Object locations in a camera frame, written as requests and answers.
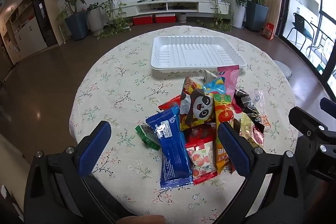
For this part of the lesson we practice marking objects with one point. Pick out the white wall cabinet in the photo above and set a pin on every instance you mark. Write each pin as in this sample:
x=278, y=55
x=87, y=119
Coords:
x=29, y=32

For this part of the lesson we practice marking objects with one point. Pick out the small grey pot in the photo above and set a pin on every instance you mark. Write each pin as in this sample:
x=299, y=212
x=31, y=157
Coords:
x=181, y=17

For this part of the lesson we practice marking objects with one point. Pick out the black silver snack packet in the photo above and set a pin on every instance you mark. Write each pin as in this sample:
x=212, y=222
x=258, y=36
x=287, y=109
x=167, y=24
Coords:
x=246, y=106

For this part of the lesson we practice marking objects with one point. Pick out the green snack packet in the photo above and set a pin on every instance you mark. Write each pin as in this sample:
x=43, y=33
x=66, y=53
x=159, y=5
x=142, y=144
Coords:
x=147, y=134

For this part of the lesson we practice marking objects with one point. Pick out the clear packet with round label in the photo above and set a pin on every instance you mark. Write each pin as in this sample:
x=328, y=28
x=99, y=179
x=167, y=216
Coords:
x=260, y=106

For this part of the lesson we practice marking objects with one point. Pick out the red fruit candy packet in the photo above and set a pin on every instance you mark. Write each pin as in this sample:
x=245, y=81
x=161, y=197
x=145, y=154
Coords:
x=202, y=161

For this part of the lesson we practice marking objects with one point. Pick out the trailing pothos plant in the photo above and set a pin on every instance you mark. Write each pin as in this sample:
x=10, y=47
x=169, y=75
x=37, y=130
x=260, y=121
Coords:
x=114, y=1

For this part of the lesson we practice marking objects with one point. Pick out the white round appliance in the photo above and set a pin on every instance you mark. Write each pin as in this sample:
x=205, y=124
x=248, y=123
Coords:
x=282, y=69

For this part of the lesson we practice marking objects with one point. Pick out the person's left hand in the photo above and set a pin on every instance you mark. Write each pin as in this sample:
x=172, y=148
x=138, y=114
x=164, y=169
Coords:
x=143, y=219

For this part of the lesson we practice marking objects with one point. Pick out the plant in tall white pot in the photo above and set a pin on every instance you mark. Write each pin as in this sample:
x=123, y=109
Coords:
x=238, y=16

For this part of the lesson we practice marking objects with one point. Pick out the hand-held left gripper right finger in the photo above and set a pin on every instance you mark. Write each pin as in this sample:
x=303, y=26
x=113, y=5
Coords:
x=233, y=150

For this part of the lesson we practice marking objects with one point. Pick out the light blue snack packet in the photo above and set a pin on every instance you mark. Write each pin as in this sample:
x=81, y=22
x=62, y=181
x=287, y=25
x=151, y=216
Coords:
x=215, y=85

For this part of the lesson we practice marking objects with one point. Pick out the panda print snack packet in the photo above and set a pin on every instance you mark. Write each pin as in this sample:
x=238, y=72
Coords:
x=197, y=106

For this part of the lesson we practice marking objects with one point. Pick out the black metal chair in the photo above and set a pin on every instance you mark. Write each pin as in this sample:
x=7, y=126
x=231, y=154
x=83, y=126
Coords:
x=300, y=23

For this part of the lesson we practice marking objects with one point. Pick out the red storage box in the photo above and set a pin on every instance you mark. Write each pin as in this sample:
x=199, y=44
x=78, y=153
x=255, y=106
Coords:
x=142, y=20
x=165, y=18

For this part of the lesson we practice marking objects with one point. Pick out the pink snack packet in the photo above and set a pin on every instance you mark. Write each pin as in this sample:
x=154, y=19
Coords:
x=229, y=79

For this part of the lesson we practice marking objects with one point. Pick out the orange snack packet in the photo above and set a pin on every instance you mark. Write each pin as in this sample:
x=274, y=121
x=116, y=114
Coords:
x=223, y=116

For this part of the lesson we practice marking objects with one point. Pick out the white television cabinet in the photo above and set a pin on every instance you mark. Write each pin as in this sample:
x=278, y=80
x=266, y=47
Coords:
x=210, y=7

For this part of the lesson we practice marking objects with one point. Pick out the plant in white ribbed pot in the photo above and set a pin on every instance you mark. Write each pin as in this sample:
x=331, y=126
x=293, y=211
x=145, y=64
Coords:
x=95, y=20

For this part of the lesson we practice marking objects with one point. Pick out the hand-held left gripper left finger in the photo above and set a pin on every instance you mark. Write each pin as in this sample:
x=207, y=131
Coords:
x=94, y=150

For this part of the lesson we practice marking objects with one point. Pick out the red chocolate ball bag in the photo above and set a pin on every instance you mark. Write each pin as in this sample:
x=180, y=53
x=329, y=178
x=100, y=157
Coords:
x=200, y=133

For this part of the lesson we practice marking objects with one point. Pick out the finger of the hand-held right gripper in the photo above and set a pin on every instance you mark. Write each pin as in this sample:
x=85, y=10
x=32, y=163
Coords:
x=304, y=121
x=329, y=107

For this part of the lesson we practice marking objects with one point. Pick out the gold snack packet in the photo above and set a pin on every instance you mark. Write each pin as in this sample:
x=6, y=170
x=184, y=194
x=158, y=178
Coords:
x=250, y=130

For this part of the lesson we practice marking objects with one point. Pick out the white plastic tray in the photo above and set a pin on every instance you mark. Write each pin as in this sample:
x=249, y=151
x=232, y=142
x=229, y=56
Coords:
x=194, y=52

